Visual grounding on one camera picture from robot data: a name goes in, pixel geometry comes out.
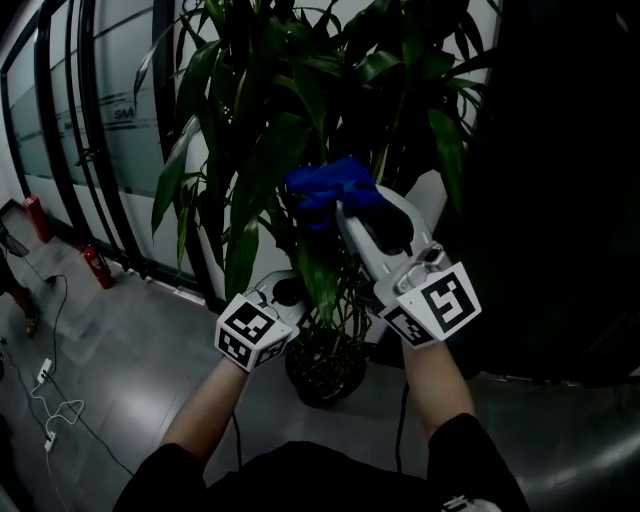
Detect person's black shirt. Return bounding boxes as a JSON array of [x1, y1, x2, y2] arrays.
[[112, 411, 531, 512]]

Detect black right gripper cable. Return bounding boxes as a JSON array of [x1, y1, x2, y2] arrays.
[[393, 381, 412, 475]]

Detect black floor cable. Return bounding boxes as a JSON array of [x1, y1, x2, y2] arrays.
[[43, 272, 70, 374]]

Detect black framed glass partition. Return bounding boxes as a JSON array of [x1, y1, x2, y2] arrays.
[[0, 0, 227, 312]]

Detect white charger cable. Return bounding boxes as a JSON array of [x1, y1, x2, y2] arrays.
[[29, 372, 87, 454]]

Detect red fire extinguisher box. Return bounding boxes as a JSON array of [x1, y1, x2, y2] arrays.
[[21, 194, 54, 245]]

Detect blue cloth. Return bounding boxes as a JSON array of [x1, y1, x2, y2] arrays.
[[283, 156, 387, 234]]

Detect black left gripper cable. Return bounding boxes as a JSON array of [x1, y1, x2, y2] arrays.
[[229, 410, 245, 470]]

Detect person's left forearm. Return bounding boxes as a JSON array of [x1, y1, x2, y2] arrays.
[[159, 355, 251, 464]]

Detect green potted plant black pot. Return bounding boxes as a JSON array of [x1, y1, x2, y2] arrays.
[[133, 0, 502, 409]]

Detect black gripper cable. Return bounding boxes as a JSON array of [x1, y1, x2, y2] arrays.
[[393, 381, 412, 475], [229, 410, 245, 470]]

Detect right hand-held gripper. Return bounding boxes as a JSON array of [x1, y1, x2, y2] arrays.
[[334, 182, 484, 350]]

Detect person's right forearm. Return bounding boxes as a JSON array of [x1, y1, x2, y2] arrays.
[[400, 338, 477, 442]]

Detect red fire extinguisher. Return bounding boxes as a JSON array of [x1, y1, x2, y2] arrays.
[[78, 242, 116, 291]]

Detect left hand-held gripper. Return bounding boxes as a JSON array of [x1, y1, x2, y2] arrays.
[[214, 269, 309, 374]]

